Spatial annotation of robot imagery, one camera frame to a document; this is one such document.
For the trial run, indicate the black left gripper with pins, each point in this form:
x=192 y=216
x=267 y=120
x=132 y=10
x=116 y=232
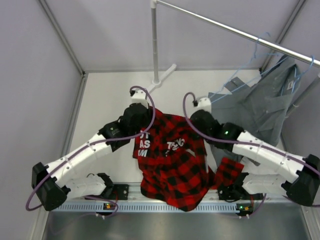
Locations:
x=149 y=114

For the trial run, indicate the red black plaid shirt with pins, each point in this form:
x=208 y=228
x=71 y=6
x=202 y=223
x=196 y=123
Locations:
x=173 y=162

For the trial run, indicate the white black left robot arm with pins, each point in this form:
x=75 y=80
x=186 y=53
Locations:
x=57 y=182

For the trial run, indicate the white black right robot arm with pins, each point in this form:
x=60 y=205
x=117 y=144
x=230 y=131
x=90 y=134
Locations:
x=268 y=170

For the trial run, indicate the grey button-up shirt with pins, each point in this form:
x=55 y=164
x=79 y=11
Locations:
x=259 y=109

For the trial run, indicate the blue hanger holding grey shirt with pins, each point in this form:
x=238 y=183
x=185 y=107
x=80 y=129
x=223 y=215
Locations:
x=292 y=82

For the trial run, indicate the white clothes rack base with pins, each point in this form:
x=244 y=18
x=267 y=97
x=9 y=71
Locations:
x=161 y=78

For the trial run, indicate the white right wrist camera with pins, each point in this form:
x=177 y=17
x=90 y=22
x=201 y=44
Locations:
x=203 y=103

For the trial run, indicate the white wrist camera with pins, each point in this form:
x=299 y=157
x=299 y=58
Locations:
x=139 y=97
x=203 y=103

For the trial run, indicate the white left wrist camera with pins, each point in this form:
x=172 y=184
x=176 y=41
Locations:
x=139 y=97

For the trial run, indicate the grey clothes rack post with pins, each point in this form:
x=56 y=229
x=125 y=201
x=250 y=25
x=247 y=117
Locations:
x=153 y=7

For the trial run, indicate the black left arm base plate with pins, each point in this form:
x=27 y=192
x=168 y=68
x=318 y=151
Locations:
x=119 y=192

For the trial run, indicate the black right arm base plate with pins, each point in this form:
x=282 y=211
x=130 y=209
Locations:
x=232 y=193

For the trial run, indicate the aluminium mounting rail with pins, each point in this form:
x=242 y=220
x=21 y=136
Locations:
x=138 y=203

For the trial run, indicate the grey right rack post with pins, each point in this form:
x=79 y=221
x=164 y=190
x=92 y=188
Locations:
x=295 y=104

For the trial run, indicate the silver clothes rack rail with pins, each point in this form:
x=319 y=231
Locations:
x=271 y=45

